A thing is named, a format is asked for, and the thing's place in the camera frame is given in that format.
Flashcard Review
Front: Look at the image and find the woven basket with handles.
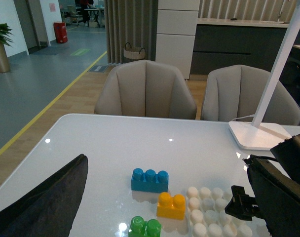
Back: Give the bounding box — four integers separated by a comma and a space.
123, 42, 146, 60

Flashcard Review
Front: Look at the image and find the left beige chair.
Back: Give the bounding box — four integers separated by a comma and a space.
94, 60, 197, 119

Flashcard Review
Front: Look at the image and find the green two-stud block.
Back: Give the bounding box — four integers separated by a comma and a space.
128, 216, 162, 237

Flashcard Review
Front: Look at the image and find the blue three-stud block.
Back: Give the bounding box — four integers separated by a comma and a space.
131, 168, 169, 193

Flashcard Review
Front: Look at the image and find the dark grey counter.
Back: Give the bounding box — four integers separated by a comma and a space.
190, 23, 288, 75

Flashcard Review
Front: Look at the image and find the white drawer cabinet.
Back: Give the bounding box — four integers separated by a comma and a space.
155, 0, 200, 79

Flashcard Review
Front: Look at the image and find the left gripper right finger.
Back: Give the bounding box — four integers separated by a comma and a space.
244, 156, 300, 237

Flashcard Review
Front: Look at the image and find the red bin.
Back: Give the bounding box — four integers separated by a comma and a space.
53, 21, 68, 43

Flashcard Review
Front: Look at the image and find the white studded base plate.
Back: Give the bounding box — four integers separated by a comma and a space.
186, 187, 253, 237

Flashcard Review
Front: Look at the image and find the beige chair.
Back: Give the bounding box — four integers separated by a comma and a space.
200, 65, 300, 125
94, 60, 197, 119

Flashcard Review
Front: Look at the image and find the right beige chair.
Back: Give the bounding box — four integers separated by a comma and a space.
200, 65, 300, 125

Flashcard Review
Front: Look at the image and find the potted plant gold pot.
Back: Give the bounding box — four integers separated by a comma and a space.
0, 23, 12, 73

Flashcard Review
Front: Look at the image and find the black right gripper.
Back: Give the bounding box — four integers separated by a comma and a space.
224, 131, 300, 222

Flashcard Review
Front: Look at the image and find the white desk lamp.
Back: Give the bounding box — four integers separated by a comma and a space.
228, 0, 300, 151

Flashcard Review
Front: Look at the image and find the yellow two-stud block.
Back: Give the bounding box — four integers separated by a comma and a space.
156, 192, 186, 220

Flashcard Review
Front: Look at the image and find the white lamp cable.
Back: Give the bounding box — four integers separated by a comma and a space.
230, 114, 257, 121

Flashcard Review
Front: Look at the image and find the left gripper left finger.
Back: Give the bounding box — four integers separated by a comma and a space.
0, 154, 88, 237

